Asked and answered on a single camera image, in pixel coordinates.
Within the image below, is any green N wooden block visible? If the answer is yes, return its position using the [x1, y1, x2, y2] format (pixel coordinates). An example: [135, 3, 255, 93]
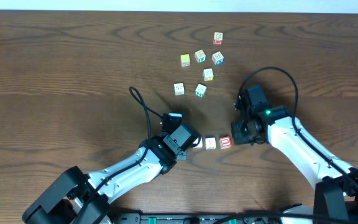
[195, 84, 207, 98]

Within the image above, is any green duck wooden block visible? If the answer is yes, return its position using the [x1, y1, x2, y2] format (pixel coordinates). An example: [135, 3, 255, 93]
[191, 137, 203, 148]

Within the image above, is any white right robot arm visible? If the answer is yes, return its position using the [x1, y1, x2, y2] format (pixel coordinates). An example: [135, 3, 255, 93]
[231, 89, 358, 223]

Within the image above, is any plain white wooden block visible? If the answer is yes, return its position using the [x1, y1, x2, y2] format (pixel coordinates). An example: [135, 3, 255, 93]
[174, 83, 185, 96]

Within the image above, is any yellow wooden block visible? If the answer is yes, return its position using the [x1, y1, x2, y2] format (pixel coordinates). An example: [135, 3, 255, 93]
[180, 54, 190, 67]

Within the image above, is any orange letter wooden block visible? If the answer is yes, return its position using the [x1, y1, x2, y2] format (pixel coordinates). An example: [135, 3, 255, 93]
[203, 68, 214, 81]

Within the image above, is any red M wooden block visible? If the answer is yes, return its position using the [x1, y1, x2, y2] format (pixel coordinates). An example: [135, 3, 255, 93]
[213, 32, 223, 45]

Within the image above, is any teal letter wooden block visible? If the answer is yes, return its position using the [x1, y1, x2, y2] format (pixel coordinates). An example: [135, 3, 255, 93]
[195, 50, 206, 63]

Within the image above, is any blue letter wooden block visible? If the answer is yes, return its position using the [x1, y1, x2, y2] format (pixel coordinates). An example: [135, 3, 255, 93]
[212, 51, 224, 65]

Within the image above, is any red U wooden block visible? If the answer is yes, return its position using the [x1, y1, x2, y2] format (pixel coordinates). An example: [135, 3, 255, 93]
[219, 136, 232, 149]

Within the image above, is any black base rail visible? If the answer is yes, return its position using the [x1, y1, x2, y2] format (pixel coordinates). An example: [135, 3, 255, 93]
[109, 213, 313, 224]

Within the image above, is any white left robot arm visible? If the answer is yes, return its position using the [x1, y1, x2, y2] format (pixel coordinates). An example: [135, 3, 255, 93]
[22, 133, 201, 223]

